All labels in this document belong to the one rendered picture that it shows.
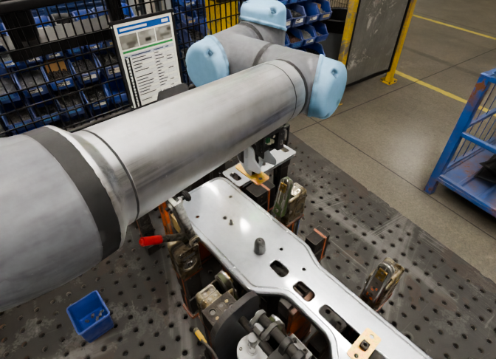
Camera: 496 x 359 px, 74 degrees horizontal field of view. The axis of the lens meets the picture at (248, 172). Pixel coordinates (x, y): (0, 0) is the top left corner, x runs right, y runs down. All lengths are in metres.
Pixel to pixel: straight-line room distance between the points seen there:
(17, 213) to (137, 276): 1.13
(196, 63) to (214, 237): 0.60
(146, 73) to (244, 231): 0.65
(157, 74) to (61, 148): 1.08
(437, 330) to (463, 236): 1.42
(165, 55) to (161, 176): 1.06
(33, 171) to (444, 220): 2.62
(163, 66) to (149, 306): 0.84
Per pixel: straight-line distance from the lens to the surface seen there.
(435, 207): 2.76
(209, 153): 0.27
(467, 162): 3.04
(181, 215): 0.81
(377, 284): 0.90
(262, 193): 1.12
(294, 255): 0.95
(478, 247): 2.65
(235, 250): 0.95
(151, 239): 0.83
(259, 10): 0.55
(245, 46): 0.47
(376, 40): 3.86
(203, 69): 0.48
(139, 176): 0.23
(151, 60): 1.26
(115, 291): 1.31
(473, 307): 1.42
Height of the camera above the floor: 1.77
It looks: 41 degrees down
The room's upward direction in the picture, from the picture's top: straight up
